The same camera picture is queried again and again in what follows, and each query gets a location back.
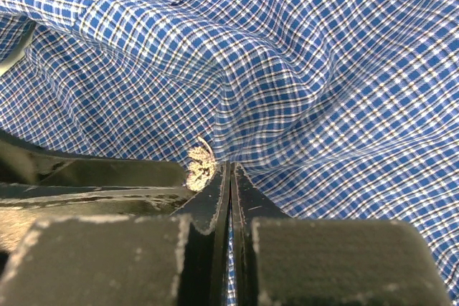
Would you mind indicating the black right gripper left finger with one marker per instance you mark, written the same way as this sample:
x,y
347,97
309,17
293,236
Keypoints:
x,y
111,259

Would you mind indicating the blue checked shirt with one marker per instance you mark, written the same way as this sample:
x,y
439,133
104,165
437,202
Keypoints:
x,y
335,108

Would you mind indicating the silver leaf brooch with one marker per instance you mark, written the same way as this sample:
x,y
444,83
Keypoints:
x,y
202,166

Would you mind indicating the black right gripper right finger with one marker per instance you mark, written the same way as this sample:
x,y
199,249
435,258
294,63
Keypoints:
x,y
280,260

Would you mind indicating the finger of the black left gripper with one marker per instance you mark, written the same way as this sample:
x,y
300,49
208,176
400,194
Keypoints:
x,y
25,163
21,205

